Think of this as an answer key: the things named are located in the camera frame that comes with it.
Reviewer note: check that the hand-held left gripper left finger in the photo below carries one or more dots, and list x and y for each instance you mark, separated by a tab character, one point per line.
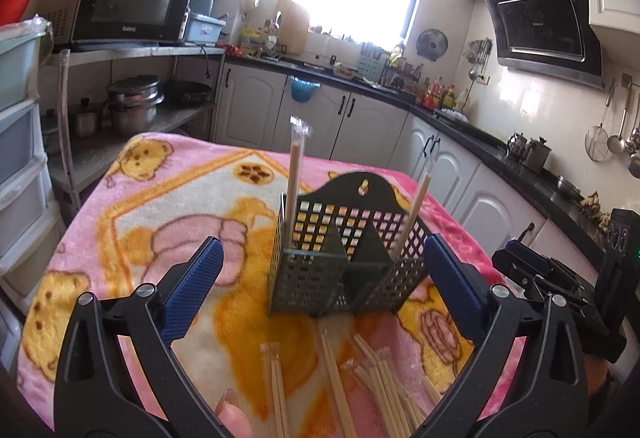
196	285

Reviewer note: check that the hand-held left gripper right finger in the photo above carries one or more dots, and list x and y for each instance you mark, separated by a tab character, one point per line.
452	285

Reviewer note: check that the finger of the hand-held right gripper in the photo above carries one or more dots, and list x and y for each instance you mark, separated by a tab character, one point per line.
522	265

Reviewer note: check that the chopstick pair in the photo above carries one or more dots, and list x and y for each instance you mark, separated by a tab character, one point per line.
294	168
414	213

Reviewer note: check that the pile of chopsticks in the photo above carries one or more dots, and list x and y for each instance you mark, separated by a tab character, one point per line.
385	383

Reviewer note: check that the black perforated utensil basket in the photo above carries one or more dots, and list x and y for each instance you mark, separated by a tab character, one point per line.
320	278

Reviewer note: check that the hanging small kitchen utensils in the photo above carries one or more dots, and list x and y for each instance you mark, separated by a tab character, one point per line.
479	56

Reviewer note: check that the person's left hand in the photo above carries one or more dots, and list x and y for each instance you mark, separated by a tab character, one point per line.
235	415

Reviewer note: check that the metal bowl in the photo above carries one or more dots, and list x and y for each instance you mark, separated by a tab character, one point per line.
570	187

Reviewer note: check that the pink bear printed blanket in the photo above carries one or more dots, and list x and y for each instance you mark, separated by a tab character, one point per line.
150	198

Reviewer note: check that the hanging metal ladle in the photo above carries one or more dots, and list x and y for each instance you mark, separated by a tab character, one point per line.
634	158
616	143

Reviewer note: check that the metal kettle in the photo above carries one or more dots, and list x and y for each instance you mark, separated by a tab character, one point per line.
516	146

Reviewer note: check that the black kitchen countertop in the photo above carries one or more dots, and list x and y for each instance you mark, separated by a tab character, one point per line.
480	136

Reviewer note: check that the white kitchen cabinets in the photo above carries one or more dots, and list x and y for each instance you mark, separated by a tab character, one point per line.
370	128

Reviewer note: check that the group of condiment bottles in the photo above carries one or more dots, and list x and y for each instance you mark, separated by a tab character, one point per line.
442	96

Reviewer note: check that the stacked steel pots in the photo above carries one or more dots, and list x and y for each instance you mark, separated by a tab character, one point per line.
134	104

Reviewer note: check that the black wok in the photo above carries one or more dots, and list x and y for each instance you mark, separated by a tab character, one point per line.
190	93

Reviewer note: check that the small steel pot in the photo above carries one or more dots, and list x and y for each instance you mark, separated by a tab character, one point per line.
85	121

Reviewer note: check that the blue trash bag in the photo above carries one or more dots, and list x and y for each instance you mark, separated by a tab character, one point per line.
303	89

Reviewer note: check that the plastic drawer unit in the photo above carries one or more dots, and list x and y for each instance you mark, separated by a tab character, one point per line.
20	128

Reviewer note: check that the metal shelf rack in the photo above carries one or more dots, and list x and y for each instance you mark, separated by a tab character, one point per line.
130	52

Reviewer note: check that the black range hood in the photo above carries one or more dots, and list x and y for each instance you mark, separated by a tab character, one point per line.
540	18

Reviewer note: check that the wooden cutting board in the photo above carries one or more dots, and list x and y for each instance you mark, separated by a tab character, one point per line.
292	26

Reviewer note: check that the wall socket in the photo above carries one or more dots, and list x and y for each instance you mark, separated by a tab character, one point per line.
483	79

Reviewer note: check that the round wall fan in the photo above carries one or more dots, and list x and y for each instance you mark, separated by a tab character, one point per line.
431	43

